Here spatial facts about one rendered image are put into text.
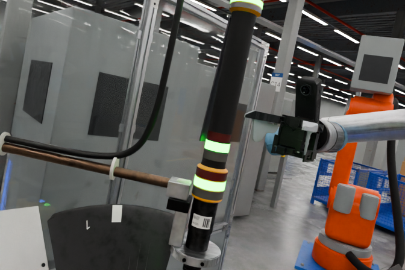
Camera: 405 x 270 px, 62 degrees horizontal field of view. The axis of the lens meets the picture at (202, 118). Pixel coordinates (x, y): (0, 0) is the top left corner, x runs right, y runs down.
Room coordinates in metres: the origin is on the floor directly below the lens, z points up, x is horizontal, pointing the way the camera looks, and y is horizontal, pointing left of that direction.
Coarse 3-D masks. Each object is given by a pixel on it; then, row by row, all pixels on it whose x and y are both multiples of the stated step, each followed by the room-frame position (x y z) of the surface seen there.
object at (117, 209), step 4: (116, 208) 0.59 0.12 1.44; (120, 208) 0.59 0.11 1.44; (112, 212) 0.59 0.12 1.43; (116, 212) 0.59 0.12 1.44; (120, 212) 0.59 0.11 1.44; (112, 216) 0.58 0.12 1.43; (116, 216) 0.58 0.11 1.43; (120, 216) 0.58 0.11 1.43; (112, 220) 0.58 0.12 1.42; (116, 220) 0.58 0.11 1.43; (120, 220) 0.58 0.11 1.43
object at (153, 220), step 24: (72, 216) 0.57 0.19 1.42; (96, 216) 0.57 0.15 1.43; (144, 216) 0.60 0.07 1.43; (168, 216) 0.61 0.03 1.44; (72, 240) 0.54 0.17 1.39; (96, 240) 0.55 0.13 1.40; (120, 240) 0.56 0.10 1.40; (144, 240) 0.56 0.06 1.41; (168, 240) 0.58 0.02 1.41; (72, 264) 0.53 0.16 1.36; (96, 264) 0.53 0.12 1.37; (120, 264) 0.53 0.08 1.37; (144, 264) 0.54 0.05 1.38
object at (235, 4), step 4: (232, 4) 0.45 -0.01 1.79; (236, 4) 0.44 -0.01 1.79; (240, 4) 0.44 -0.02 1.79; (244, 4) 0.43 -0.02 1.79; (248, 4) 0.43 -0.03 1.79; (252, 4) 0.44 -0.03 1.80; (252, 8) 0.44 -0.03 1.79; (256, 8) 0.44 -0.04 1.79; (260, 8) 0.44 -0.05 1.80; (260, 12) 0.45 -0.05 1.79
